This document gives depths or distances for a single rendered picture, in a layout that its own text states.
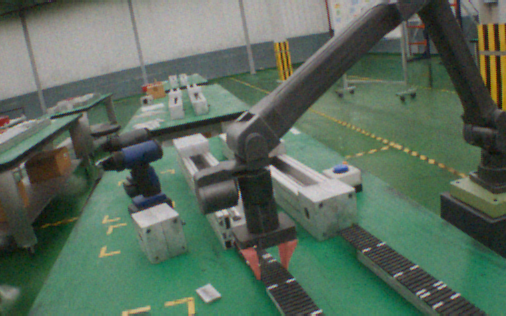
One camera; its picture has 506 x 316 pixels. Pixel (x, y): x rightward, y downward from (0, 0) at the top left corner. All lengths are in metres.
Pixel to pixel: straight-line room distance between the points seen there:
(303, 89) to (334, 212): 0.32
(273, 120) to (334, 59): 0.15
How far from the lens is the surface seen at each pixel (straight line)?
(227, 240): 0.90
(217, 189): 0.63
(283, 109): 0.63
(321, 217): 0.86
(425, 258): 0.80
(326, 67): 0.67
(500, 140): 0.94
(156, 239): 0.91
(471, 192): 0.99
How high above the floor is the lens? 1.21
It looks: 16 degrees down
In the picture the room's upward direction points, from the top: 10 degrees counter-clockwise
